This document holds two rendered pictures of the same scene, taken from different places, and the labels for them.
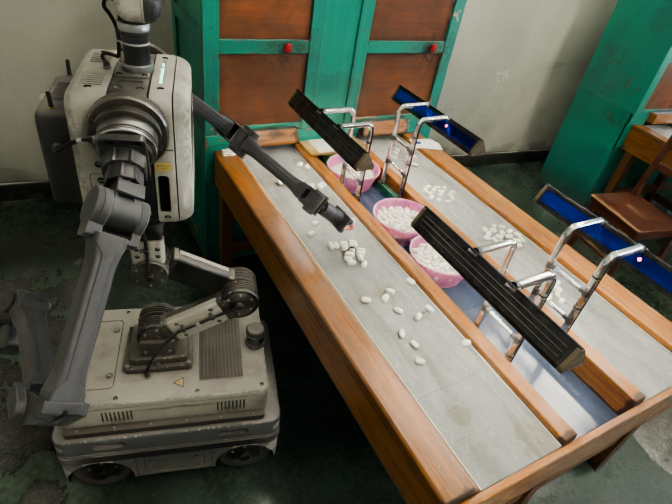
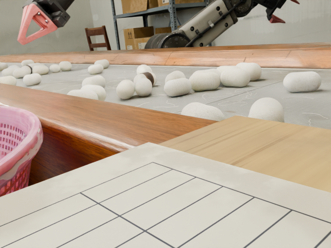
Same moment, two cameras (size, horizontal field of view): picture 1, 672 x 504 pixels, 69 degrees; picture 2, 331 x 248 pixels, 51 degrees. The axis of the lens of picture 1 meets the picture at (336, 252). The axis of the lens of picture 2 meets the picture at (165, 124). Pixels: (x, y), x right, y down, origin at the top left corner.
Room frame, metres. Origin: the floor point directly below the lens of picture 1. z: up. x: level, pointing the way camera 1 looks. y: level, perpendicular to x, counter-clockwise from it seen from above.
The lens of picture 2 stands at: (2.31, 0.17, 0.81)
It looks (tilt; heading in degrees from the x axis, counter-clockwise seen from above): 16 degrees down; 175
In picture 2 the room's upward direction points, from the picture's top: 6 degrees counter-clockwise
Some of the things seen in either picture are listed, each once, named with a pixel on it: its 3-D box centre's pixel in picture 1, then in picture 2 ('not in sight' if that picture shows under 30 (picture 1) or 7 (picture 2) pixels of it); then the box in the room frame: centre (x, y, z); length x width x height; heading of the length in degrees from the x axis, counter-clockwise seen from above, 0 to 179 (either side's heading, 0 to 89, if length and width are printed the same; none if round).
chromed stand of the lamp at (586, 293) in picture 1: (575, 286); not in sight; (1.33, -0.82, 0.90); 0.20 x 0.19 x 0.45; 34
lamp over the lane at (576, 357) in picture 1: (488, 276); not in sight; (1.06, -0.42, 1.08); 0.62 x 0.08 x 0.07; 34
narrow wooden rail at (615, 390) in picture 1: (452, 240); not in sight; (1.75, -0.49, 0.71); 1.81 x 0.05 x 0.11; 34
